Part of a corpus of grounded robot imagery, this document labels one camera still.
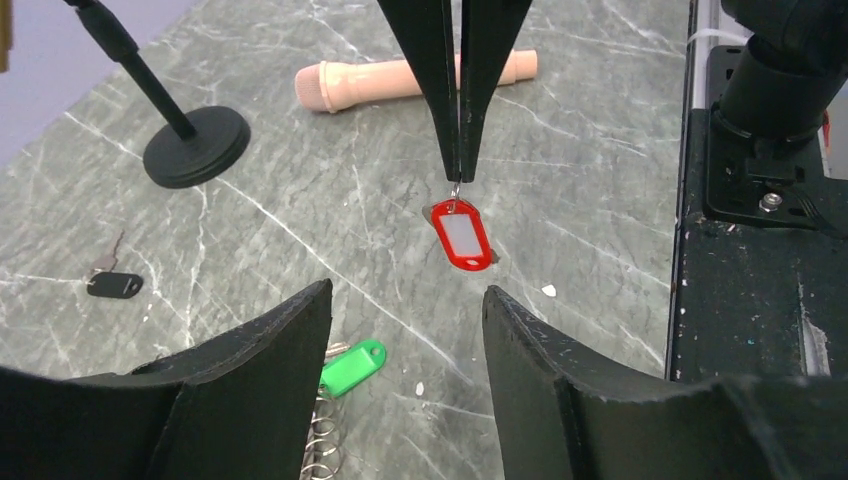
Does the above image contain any black microphone stand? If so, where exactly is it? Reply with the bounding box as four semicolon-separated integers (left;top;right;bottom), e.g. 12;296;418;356
67;1;251;189

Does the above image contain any red tag key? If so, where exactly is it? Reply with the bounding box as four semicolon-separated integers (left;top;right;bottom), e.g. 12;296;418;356
422;182;499;272

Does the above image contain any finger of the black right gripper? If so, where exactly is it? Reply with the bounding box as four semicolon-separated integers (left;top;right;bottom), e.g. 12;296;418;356
459;0;532;183
378;0;461;182

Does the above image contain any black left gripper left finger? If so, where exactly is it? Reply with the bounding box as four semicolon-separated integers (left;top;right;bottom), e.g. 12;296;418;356
1;279;333;479

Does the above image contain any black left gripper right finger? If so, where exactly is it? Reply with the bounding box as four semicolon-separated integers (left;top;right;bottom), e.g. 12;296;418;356
482;286;847;479

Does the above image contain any green tag key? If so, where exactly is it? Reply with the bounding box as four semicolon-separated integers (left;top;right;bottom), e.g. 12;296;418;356
319;339;387;398

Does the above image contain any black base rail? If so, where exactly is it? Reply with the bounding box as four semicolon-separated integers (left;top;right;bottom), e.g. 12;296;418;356
666;1;847;382

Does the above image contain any black tag key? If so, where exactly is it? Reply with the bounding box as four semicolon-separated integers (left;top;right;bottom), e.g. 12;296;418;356
84;229;145;301

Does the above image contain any gold microphone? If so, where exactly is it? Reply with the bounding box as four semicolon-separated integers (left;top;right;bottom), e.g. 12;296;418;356
0;0;14;73

